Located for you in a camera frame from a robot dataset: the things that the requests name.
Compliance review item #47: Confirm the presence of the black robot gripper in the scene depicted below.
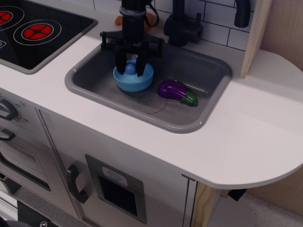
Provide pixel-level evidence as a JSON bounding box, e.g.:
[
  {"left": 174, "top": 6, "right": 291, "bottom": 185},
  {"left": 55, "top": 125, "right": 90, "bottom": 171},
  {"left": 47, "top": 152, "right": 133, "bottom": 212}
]
[{"left": 100, "top": 15, "right": 164, "bottom": 76}]

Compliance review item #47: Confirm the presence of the blue and grey toy spoon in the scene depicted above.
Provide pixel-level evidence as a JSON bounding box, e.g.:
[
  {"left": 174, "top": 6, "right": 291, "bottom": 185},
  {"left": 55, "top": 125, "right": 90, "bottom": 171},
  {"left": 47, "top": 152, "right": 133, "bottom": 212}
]
[{"left": 125, "top": 55, "right": 137, "bottom": 75}]

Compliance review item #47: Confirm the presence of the light blue plastic bowl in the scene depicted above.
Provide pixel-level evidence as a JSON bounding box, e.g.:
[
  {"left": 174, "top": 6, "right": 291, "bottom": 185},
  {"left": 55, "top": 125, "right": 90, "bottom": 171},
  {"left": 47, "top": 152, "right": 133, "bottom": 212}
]
[{"left": 113, "top": 63, "right": 154, "bottom": 92}]

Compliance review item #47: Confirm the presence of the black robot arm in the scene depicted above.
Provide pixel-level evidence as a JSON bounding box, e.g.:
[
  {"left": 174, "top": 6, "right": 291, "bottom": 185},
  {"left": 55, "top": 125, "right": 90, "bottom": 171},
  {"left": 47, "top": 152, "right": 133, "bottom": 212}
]
[{"left": 100, "top": 0, "right": 164, "bottom": 76}]

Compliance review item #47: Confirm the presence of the grey toy sink basin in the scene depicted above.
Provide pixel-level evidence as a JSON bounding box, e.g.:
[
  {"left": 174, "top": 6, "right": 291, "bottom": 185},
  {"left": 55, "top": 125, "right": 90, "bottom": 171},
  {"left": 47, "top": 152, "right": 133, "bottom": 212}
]
[{"left": 65, "top": 44, "right": 232, "bottom": 133}]

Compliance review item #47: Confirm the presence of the orange toy chicken drumstick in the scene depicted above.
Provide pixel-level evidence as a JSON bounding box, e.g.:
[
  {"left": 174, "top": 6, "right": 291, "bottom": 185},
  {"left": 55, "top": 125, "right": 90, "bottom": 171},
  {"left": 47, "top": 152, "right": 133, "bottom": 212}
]
[{"left": 115, "top": 12, "right": 154, "bottom": 32}]

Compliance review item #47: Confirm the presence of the purple toy eggplant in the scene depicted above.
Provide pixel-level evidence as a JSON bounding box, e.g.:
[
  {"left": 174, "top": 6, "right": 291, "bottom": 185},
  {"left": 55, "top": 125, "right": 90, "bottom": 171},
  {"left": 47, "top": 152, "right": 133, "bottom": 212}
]
[{"left": 158, "top": 80, "right": 198, "bottom": 106}]

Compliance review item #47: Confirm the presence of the black toy faucet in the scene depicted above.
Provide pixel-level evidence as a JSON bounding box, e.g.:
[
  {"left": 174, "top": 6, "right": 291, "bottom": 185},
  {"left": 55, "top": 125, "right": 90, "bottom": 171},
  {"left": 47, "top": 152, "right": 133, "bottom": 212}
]
[{"left": 164, "top": 0, "right": 250, "bottom": 47}]

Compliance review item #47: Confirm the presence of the black toy stovetop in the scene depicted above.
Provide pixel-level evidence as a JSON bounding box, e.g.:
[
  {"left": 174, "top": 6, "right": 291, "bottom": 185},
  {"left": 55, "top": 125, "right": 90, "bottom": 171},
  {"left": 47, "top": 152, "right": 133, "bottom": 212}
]
[{"left": 0, "top": 0, "right": 97, "bottom": 75}]

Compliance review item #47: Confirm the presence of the white toy cabinet door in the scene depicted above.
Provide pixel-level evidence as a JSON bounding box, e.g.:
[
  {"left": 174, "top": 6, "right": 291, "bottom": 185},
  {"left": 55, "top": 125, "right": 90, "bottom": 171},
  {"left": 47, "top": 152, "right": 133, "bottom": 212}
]
[{"left": 40, "top": 111, "right": 196, "bottom": 227}]

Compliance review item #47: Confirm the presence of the grey oven knob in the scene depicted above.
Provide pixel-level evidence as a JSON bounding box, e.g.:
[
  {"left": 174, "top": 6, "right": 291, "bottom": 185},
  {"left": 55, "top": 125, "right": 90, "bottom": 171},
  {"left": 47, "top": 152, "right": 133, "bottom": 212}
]
[{"left": 0, "top": 99, "right": 18, "bottom": 121}]

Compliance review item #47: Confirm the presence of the grey ice dispenser panel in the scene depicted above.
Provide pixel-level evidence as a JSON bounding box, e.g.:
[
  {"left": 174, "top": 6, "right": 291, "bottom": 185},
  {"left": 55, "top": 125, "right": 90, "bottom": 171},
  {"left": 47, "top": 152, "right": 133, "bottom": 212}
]
[{"left": 85, "top": 155, "right": 147, "bottom": 224}]

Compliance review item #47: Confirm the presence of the white toy oven door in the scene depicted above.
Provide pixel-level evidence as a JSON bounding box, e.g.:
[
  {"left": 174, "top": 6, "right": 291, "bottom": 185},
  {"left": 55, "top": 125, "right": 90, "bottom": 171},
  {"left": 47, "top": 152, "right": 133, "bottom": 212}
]
[{"left": 0, "top": 127, "right": 78, "bottom": 218}]

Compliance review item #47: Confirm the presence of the grey cabinet door handle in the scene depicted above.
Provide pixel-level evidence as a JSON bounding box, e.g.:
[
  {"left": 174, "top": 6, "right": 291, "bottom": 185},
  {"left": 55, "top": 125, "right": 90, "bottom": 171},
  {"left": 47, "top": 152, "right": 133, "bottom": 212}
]
[{"left": 66, "top": 165, "right": 88, "bottom": 204}]

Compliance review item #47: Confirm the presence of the light wooden side post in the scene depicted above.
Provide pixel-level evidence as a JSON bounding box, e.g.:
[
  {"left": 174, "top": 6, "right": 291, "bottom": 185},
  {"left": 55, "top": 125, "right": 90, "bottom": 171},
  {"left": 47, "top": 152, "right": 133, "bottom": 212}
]
[{"left": 240, "top": 0, "right": 273, "bottom": 79}]

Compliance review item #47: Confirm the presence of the grey oven door handle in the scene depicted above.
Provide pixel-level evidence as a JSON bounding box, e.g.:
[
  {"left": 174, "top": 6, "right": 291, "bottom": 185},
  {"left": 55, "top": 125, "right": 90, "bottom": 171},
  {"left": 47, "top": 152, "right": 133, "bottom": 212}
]
[{"left": 0, "top": 129, "right": 16, "bottom": 141}]

